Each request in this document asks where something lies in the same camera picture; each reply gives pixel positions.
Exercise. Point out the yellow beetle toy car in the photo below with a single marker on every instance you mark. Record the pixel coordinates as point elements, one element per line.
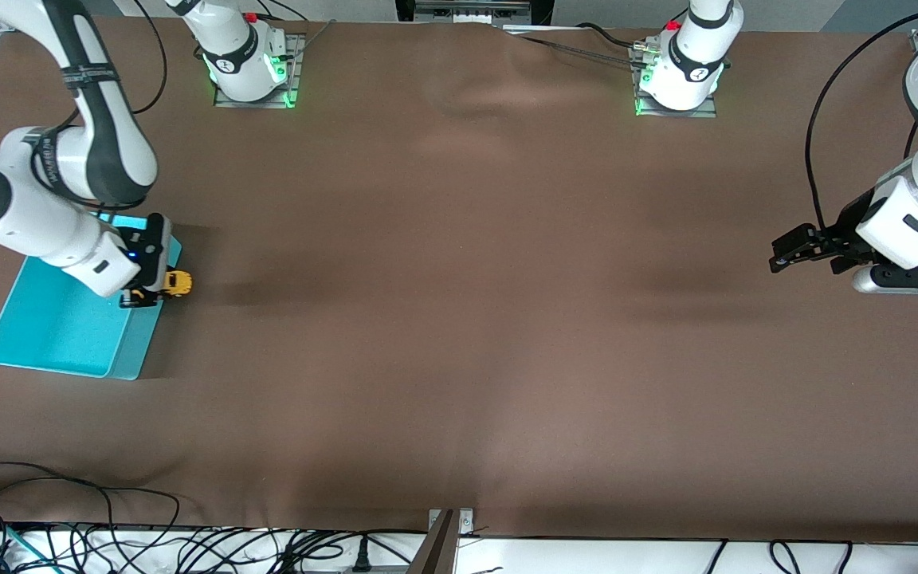
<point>178,284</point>

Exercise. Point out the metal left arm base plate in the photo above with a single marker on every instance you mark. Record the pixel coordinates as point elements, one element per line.
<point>678,113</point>

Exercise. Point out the turquoise plastic bin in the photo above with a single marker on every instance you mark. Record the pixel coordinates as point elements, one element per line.
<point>60,335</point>

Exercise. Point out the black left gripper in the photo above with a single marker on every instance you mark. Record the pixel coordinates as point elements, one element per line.
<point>854,220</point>

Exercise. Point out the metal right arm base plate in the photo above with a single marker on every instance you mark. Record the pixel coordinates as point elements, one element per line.
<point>256,104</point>

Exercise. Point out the grey metal post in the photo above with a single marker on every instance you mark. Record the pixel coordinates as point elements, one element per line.
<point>437,554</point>

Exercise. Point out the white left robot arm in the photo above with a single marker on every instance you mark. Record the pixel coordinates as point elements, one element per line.
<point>917,211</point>

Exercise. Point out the silver table edge bracket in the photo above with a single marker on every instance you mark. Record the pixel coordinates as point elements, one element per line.
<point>467,522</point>

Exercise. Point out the silver power strip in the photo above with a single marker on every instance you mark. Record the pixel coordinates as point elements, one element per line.
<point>459,12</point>

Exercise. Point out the black power plug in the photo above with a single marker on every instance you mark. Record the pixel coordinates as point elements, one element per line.
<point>361,558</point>

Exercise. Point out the brown table cover sheet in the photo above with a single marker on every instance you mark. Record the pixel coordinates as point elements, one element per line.
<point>459,319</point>

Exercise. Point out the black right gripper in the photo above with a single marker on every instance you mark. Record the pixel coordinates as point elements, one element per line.
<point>153,249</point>

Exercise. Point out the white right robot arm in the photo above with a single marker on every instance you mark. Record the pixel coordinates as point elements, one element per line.
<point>45,215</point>

